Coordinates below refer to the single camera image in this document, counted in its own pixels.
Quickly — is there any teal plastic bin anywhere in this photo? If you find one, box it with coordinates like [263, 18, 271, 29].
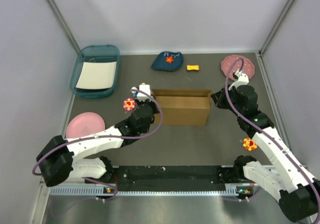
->
[70, 45, 121, 99]

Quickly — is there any plain pink plate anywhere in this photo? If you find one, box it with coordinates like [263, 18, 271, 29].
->
[66, 112, 105, 138]

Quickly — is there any dark blue fish dish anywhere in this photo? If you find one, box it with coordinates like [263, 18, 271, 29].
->
[151, 51, 184, 71]

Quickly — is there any brown cardboard box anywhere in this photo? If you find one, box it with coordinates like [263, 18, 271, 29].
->
[152, 89, 212, 126]

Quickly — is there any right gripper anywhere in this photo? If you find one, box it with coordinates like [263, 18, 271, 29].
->
[210, 83, 243, 117]

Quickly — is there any pink dotted plate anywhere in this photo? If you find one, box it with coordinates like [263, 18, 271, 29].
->
[220, 55, 255, 79]

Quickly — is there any pink flower charm left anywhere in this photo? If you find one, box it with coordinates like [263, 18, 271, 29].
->
[122, 98, 136, 113]

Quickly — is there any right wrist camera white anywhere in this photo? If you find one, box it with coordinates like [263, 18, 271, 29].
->
[228, 70, 249, 91]

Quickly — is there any orange yellow flower charm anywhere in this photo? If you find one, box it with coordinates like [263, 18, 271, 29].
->
[240, 137, 258, 151]

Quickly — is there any yellow bone sponge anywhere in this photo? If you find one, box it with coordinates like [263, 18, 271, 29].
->
[186, 65, 200, 71]

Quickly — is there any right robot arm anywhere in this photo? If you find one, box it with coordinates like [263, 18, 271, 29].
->
[211, 85, 320, 222]

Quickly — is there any aluminium frame profile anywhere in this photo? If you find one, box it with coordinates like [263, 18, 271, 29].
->
[39, 165, 313, 197]

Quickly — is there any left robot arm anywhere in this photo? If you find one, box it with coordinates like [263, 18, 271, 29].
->
[35, 103, 163, 187]

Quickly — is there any white paper sheet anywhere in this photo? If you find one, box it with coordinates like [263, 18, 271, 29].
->
[75, 62, 117, 90]

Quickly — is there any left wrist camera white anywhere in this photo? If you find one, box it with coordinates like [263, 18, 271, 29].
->
[130, 83, 152, 102]

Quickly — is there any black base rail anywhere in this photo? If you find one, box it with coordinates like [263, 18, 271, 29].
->
[99, 165, 258, 192]

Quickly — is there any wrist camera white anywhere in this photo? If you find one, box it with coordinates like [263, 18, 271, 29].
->
[130, 83, 152, 102]
[228, 70, 249, 91]

